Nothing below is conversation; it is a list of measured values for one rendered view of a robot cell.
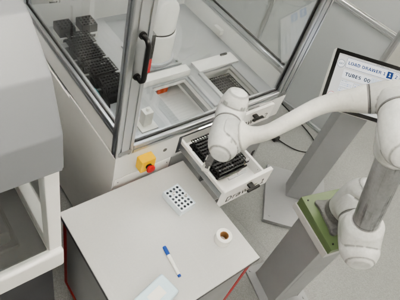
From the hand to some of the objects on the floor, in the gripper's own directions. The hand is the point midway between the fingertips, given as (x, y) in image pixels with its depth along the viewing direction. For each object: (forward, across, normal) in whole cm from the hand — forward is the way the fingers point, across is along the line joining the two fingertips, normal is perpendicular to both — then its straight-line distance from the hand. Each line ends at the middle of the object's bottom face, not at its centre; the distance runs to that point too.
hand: (207, 163), depth 177 cm
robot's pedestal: (+92, +10, -69) cm, 116 cm away
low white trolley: (+95, -27, +5) cm, 99 cm away
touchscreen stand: (+91, +78, -75) cm, 142 cm away
